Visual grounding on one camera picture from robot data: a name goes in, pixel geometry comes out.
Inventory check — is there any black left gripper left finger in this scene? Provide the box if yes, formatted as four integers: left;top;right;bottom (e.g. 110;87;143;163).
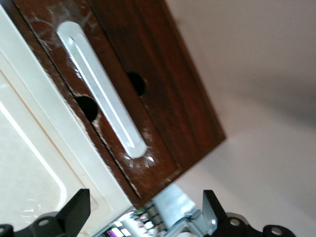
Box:
53;189;91;237

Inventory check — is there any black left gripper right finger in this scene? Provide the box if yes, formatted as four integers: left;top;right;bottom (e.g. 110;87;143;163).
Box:
202;189;230;237

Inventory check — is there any white drawer handle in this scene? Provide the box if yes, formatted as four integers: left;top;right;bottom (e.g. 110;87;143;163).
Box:
56;21;147;158

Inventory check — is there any wooden drawer with white handle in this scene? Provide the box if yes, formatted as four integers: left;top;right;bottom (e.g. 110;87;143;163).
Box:
12;0;183;199

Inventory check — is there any dark wooden drawer cabinet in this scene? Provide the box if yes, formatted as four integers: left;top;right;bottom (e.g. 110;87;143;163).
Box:
11;0;227;210

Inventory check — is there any cream plastic tray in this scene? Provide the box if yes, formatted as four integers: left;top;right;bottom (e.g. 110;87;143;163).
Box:
0;0;136;237

